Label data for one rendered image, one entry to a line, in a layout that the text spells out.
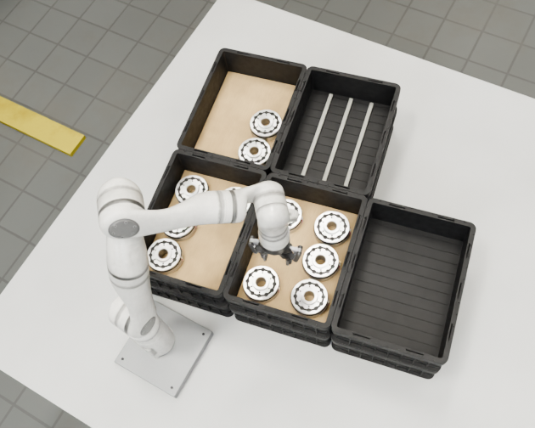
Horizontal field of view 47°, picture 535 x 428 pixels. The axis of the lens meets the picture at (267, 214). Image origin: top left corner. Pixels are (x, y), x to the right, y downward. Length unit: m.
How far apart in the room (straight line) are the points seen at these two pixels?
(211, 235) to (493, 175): 0.93
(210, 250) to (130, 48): 1.84
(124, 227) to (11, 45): 2.61
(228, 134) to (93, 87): 1.47
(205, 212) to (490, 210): 1.07
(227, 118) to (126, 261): 0.82
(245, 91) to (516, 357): 1.16
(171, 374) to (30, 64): 2.20
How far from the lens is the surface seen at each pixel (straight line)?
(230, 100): 2.06
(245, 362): 1.83
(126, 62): 3.38
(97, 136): 3.16
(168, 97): 2.28
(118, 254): 1.34
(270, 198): 1.28
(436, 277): 1.77
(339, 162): 1.90
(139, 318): 1.51
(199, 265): 1.79
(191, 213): 1.23
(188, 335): 1.84
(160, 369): 1.84
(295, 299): 1.69
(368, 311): 1.72
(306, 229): 1.80
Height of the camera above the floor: 2.47
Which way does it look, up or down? 64 degrees down
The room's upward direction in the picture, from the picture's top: 12 degrees counter-clockwise
